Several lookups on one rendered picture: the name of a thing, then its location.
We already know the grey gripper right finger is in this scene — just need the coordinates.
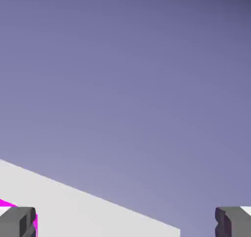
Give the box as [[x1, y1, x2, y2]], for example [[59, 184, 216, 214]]
[[214, 206, 251, 237]]

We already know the large magenta box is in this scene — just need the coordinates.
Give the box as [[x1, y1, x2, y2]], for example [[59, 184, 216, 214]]
[[0, 199, 38, 237]]

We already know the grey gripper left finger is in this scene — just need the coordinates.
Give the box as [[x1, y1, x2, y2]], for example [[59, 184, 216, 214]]
[[0, 206, 37, 237]]

